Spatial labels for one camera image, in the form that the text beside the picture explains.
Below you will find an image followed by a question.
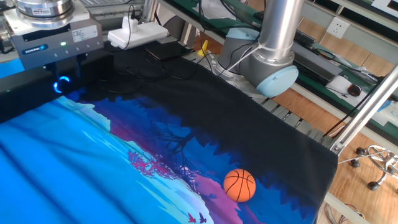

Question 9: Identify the grey Schunk gripper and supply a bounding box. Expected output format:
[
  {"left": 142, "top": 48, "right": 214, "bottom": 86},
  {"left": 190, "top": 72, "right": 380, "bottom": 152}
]
[{"left": 11, "top": 18, "right": 105, "bottom": 84}]

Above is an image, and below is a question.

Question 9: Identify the black knob with blue ring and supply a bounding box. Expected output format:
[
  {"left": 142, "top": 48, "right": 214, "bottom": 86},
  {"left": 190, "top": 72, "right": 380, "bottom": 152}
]
[{"left": 52, "top": 75, "right": 72, "bottom": 95}]

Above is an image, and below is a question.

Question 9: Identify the black soundbar speaker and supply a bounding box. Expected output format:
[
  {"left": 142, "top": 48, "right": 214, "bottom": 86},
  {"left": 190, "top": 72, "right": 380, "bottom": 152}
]
[{"left": 0, "top": 49, "right": 114, "bottom": 124}]

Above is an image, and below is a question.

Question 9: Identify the silver force torque sensor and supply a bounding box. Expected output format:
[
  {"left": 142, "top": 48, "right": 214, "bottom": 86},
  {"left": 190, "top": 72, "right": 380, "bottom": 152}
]
[{"left": 14, "top": 0, "right": 75, "bottom": 29}]

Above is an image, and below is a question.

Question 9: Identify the white adapter plate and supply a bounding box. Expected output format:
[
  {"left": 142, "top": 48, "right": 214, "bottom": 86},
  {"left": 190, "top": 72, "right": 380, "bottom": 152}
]
[{"left": 2, "top": 7, "right": 91, "bottom": 37}]

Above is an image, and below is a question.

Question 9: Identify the white charger plug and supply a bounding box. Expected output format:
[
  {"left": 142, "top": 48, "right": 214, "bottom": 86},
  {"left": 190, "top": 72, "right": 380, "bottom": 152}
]
[{"left": 121, "top": 15, "right": 139, "bottom": 34}]

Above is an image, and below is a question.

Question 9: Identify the white power strip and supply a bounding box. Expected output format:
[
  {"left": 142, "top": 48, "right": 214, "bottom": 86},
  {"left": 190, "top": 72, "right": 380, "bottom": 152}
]
[{"left": 107, "top": 21, "right": 169, "bottom": 50}]

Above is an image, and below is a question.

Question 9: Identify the black flat box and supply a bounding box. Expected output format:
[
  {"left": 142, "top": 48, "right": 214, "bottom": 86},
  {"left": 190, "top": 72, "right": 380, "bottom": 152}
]
[{"left": 145, "top": 40, "right": 195, "bottom": 62}]

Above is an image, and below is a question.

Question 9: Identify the blue landscape print cloth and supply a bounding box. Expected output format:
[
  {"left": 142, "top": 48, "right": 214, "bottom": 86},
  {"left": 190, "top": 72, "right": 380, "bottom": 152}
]
[{"left": 0, "top": 42, "right": 339, "bottom": 224}]

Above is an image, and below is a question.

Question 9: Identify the small yellow object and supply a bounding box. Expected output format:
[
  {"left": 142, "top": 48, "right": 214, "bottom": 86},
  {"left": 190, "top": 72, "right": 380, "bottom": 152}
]
[{"left": 198, "top": 39, "right": 209, "bottom": 57}]

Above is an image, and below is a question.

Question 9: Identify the clear plastic bag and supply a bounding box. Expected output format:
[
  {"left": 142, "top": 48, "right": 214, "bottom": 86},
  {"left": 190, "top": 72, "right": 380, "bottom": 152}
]
[{"left": 192, "top": 0, "right": 237, "bottom": 21}]

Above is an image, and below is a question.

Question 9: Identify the long white zip tie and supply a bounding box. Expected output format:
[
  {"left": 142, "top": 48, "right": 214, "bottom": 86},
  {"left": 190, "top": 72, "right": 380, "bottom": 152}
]
[{"left": 228, "top": 42, "right": 295, "bottom": 72}]

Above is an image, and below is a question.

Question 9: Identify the orange mini basketball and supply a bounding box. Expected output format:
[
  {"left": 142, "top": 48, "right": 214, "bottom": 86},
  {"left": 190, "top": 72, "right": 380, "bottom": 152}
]
[{"left": 223, "top": 168, "right": 257, "bottom": 203}]

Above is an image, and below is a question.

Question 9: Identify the grey flat device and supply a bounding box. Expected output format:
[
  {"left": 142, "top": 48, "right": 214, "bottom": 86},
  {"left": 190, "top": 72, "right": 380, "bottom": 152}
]
[{"left": 292, "top": 43, "right": 345, "bottom": 82}]

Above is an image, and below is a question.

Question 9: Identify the white mouse pad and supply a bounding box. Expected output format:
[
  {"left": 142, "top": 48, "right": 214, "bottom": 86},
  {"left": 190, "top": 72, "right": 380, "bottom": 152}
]
[{"left": 325, "top": 74, "right": 374, "bottom": 108}]

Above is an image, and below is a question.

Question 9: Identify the black computer mouse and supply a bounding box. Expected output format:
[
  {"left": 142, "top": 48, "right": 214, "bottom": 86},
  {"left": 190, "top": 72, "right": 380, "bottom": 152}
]
[{"left": 347, "top": 83, "right": 363, "bottom": 97}]

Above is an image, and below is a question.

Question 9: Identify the chrome chair base with casters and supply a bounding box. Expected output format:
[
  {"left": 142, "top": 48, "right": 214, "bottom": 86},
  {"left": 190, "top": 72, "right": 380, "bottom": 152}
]
[{"left": 337, "top": 144, "right": 398, "bottom": 191}]

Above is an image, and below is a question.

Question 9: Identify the thin black cable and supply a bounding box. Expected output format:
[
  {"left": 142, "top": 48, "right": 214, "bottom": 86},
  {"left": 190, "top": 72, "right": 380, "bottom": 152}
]
[{"left": 105, "top": 4, "right": 218, "bottom": 94}]

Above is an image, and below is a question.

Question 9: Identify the aluminium frame post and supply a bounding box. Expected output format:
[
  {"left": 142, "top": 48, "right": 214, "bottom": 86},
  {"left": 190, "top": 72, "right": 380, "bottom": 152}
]
[
  {"left": 140, "top": 0, "right": 159, "bottom": 25},
  {"left": 330, "top": 63, "right": 398, "bottom": 156}
]

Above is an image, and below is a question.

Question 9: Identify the white wall socket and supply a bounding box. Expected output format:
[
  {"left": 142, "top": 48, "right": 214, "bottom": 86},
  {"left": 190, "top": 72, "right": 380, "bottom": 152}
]
[{"left": 326, "top": 16, "right": 351, "bottom": 40}]

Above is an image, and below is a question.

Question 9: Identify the grey cable bundle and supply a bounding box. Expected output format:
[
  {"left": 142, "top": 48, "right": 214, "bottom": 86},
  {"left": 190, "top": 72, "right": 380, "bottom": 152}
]
[{"left": 325, "top": 202, "right": 366, "bottom": 224}]

